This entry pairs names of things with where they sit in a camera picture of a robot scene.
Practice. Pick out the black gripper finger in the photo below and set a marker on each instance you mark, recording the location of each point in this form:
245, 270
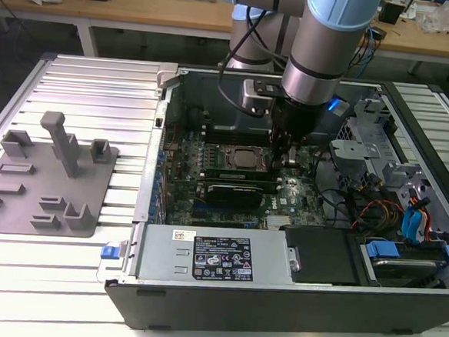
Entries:
276, 156
291, 155

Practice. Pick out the green RAM stick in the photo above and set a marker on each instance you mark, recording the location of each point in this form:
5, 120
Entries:
239, 175

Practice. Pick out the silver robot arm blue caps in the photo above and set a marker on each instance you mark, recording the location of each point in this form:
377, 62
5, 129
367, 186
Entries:
325, 48

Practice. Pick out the black RAM slot bank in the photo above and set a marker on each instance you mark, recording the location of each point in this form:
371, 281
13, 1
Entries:
234, 135
279, 187

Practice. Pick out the silver CPU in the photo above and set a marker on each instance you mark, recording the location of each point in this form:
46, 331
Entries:
244, 158

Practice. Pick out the green motherboard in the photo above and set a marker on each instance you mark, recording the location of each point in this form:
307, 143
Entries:
307, 193

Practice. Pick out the metal CPU socket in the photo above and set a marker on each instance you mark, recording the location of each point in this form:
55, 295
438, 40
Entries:
227, 159

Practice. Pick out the black graphics card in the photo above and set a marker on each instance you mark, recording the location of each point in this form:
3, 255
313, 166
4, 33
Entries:
234, 195

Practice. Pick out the silver finned heatsink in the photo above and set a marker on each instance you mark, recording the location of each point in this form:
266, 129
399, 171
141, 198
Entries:
279, 221

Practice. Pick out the silver metal drive cage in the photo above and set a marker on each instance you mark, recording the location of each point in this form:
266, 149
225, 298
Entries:
360, 151

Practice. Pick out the black plastic cover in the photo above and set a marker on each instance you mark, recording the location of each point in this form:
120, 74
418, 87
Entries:
318, 256

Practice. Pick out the hard disk in blue carrier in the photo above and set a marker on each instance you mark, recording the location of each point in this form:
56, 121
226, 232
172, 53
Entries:
380, 249

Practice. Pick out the small black box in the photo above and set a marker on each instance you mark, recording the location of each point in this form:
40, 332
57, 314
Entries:
391, 12

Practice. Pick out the silver power supply unit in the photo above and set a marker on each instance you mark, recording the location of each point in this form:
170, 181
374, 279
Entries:
157, 248

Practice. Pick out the black open PC case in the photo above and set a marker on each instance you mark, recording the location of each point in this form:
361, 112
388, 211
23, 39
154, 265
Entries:
276, 315

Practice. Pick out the clear plastic bag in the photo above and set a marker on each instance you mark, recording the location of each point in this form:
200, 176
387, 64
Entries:
439, 19

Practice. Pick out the wooden desk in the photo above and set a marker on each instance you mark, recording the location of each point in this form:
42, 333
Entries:
143, 10

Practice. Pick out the blue case latch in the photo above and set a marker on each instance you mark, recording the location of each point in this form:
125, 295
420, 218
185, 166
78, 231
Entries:
110, 253

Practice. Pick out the grey parts rack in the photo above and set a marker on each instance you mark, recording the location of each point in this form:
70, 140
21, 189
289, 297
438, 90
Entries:
34, 186

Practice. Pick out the wrist camera blue light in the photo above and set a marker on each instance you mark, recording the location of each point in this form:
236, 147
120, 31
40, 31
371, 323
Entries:
337, 105

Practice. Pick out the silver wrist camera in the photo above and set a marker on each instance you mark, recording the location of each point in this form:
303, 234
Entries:
252, 97

